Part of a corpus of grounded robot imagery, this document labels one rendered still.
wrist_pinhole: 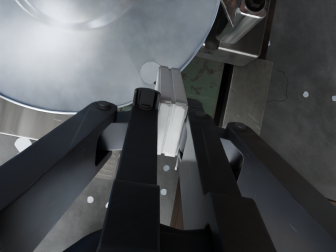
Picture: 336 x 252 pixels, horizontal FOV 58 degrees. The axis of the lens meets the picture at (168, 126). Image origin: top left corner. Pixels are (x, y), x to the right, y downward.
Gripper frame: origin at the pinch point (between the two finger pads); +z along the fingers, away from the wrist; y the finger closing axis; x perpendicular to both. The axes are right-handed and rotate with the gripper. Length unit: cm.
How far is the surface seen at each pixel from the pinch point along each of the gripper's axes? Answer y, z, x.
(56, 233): -23, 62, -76
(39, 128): -10.6, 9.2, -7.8
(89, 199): -14, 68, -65
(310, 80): 60, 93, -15
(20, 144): -16.8, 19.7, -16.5
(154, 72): -0.8, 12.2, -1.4
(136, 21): -3.3, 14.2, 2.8
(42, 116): -10.5, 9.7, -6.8
